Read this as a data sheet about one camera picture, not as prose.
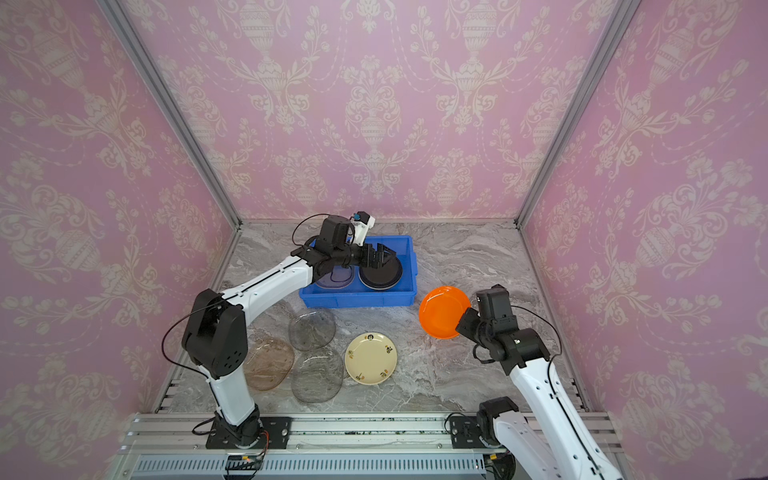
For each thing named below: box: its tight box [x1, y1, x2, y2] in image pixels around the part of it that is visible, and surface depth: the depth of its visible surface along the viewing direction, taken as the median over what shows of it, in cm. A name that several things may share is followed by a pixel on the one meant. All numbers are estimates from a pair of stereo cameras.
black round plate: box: [358, 254, 403, 290], surface depth 102 cm
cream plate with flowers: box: [344, 332, 398, 386], surface depth 87 cm
